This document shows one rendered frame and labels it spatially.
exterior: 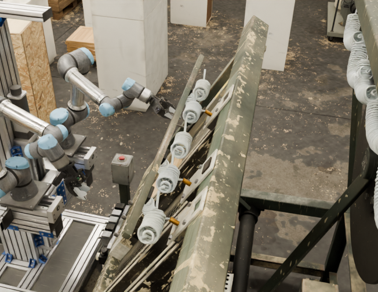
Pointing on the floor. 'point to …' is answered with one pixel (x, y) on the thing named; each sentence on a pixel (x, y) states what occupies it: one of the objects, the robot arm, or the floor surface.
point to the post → (124, 194)
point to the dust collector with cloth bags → (338, 17)
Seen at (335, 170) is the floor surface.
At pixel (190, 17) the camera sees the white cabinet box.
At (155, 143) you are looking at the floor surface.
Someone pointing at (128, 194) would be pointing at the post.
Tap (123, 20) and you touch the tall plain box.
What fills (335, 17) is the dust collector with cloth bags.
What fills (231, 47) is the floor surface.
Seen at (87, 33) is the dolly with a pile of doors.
